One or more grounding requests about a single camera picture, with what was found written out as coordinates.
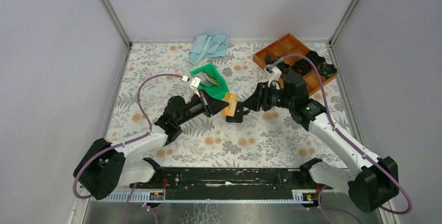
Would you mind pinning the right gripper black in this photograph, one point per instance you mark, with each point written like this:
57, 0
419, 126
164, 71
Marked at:
259, 98

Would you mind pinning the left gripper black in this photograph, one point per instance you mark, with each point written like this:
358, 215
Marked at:
210, 106

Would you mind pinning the green plastic bin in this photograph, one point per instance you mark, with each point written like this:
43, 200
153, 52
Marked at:
217, 92

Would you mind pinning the gold credit card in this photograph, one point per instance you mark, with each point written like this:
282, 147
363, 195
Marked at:
232, 100

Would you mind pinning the black card holder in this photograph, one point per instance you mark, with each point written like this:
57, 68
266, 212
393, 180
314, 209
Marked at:
238, 116

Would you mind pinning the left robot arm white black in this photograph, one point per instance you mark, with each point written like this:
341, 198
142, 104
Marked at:
105, 167

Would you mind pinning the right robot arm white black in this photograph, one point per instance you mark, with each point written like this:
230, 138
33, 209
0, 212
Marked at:
369, 181

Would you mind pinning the stack of cards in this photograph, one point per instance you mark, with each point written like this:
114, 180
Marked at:
207, 80

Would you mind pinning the light blue cloth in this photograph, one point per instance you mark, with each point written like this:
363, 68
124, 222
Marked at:
208, 46

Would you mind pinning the orange compartment tray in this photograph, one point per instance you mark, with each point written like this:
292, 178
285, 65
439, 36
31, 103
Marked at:
303, 62

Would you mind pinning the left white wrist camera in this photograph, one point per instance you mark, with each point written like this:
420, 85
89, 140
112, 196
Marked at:
193, 83

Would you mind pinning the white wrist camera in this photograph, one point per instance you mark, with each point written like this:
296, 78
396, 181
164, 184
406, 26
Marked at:
193, 83
273, 72

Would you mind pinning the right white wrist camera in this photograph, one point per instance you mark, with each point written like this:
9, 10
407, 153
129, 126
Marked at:
273, 72

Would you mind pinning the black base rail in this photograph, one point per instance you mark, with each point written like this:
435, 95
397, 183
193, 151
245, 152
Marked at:
230, 184

